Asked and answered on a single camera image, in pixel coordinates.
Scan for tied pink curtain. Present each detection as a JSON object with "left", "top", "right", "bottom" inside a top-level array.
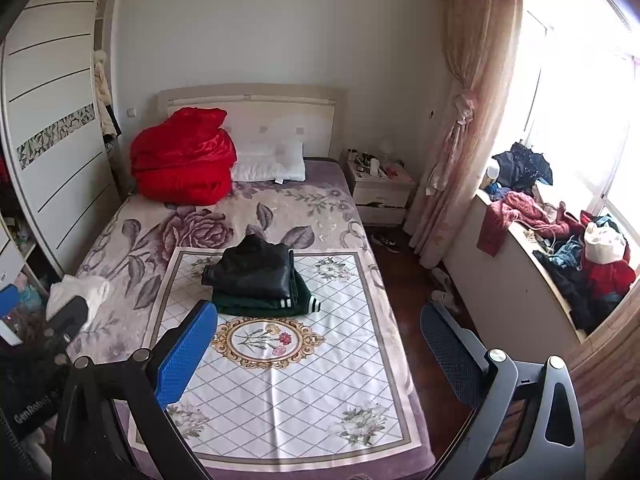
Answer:
[{"left": 410, "top": 0, "right": 526, "bottom": 268}]

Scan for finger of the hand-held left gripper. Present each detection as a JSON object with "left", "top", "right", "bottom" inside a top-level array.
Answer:
[
  {"left": 0, "top": 284, "right": 21, "bottom": 320},
  {"left": 42, "top": 295, "right": 90, "bottom": 361}
]

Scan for white window bench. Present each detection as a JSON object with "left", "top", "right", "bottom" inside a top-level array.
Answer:
[{"left": 442, "top": 187, "right": 591, "bottom": 346}]

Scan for bed with cream headboard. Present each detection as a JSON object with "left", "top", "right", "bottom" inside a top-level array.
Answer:
[{"left": 65, "top": 84, "right": 436, "bottom": 480}]

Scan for white drawer unit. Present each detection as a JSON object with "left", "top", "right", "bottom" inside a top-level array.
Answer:
[{"left": 0, "top": 220, "right": 38, "bottom": 311}]

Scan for pile of clothes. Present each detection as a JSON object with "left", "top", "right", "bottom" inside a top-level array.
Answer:
[{"left": 476, "top": 142, "right": 638, "bottom": 333}]

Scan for white nightstand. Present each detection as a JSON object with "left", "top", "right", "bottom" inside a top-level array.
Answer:
[{"left": 340, "top": 149, "right": 417, "bottom": 227}]

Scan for hanging cream garment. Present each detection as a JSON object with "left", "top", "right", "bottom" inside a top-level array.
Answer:
[{"left": 91, "top": 50, "right": 123, "bottom": 138}]

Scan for quilted diamond pattern mat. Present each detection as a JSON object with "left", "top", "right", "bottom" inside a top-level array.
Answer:
[{"left": 127, "top": 247, "right": 431, "bottom": 463}]

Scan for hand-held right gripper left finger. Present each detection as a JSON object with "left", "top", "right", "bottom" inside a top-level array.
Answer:
[{"left": 50, "top": 300, "right": 218, "bottom": 480}]

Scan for dark shoes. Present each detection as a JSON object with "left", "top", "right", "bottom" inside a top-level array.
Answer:
[{"left": 372, "top": 232, "right": 401, "bottom": 254}]

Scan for white garment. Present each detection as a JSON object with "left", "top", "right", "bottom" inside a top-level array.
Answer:
[{"left": 46, "top": 275, "right": 111, "bottom": 332}]

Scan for black leather jacket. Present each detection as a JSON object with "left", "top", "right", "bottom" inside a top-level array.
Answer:
[{"left": 201, "top": 234, "right": 296, "bottom": 302}]

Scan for red quilt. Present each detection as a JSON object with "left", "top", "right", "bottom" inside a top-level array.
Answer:
[{"left": 131, "top": 107, "right": 237, "bottom": 206}]

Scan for white sliding door wardrobe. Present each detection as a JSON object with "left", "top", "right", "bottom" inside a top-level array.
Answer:
[{"left": 0, "top": 0, "right": 123, "bottom": 281}]

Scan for green striped garment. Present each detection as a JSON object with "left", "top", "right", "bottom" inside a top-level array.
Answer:
[{"left": 212, "top": 269, "right": 323, "bottom": 317}]

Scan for pink curtain panel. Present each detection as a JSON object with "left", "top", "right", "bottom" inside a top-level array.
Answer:
[{"left": 570, "top": 280, "right": 640, "bottom": 461}]

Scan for white pillow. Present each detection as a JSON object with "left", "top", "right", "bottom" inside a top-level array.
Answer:
[{"left": 231, "top": 141, "right": 307, "bottom": 183}]

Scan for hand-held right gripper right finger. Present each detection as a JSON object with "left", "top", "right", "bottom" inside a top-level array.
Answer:
[{"left": 420, "top": 302, "right": 586, "bottom": 480}]

